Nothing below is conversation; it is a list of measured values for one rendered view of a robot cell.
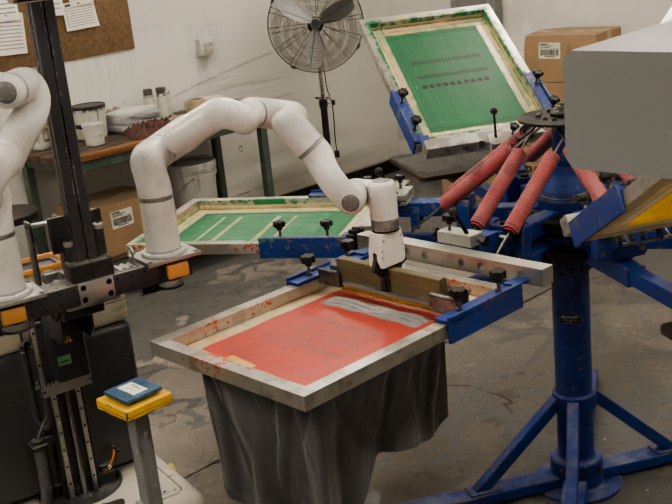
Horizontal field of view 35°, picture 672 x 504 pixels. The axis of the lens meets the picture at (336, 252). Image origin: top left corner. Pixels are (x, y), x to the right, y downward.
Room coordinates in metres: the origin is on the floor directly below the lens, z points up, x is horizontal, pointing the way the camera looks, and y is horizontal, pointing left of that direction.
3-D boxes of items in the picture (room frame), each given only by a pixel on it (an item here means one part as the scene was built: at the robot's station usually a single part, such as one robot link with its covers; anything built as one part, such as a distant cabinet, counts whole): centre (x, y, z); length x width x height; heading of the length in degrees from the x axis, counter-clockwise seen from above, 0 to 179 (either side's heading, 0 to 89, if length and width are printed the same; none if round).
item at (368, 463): (2.40, -0.09, 0.74); 0.46 x 0.04 x 0.42; 133
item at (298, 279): (2.95, 0.02, 0.97); 0.30 x 0.05 x 0.07; 133
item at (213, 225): (3.57, 0.10, 1.05); 1.08 x 0.61 x 0.23; 73
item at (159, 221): (2.83, 0.48, 1.21); 0.16 x 0.13 x 0.15; 32
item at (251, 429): (2.39, 0.23, 0.74); 0.45 x 0.03 x 0.43; 43
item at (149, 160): (2.83, 0.47, 1.37); 0.13 x 0.10 x 0.16; 171
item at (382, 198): (2.74, -0.10, 1.25); 0.15 x 0.10 x 0.11; 81
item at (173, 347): (2.59, 0.01, 0.97); 0.79 x 0.58 x 0.04; 133
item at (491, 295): (2.55, -0.35, 0.97); 0.30 x 0.05 x 0.07; 133
